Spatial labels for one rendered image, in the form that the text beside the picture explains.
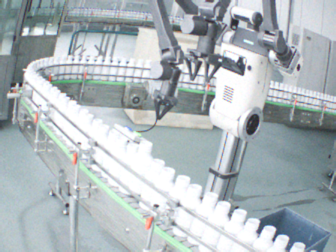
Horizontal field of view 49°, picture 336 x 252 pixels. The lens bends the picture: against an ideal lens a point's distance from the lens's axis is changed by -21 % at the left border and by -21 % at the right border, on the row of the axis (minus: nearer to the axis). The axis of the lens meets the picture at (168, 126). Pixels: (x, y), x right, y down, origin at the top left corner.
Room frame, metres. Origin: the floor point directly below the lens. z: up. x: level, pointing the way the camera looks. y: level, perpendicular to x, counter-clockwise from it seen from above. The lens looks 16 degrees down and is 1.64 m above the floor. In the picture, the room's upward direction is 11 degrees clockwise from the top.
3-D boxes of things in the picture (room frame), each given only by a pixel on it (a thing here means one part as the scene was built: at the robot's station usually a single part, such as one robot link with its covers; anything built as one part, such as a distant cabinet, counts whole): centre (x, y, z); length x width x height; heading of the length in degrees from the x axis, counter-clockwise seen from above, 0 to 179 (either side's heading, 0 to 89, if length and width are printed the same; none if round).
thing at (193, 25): (1.36, -0.04, 1.60); 0.12 x 0.09 x 0.12; 134
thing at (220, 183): (1.90, -0.28, 0.74); 0.11 x 0.11 x 0.40; 41
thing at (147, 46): (5.92, 0.03, 0.59); 1.10 x 0.62 x 1.18; 113
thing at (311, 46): (7.34, -2.30, 0.96); 0.82 x 0.50 x 1.91; 113
